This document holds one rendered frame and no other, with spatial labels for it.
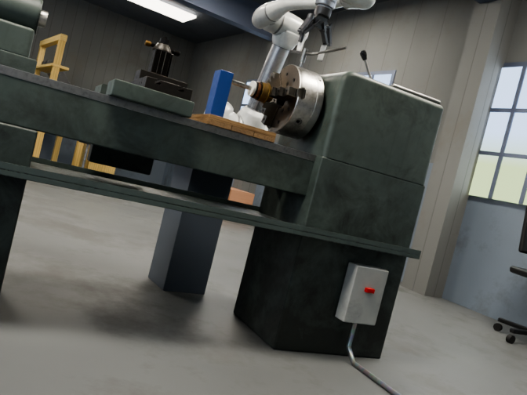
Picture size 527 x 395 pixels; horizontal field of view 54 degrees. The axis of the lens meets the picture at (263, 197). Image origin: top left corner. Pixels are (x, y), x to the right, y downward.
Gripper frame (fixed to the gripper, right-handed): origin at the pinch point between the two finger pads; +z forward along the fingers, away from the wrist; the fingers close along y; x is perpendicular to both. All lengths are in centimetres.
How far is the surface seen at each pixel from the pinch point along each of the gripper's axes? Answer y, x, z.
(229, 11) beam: 284, 500, -103
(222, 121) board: -40, -6, 39
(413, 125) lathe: 46, -32, 16
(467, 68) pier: 304, 107, -70
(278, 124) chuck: -5.8, -0.2, 33.8
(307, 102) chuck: -4.2, -11.6, 21.4
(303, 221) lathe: 3, -24, 71
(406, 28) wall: 355, 233, -119
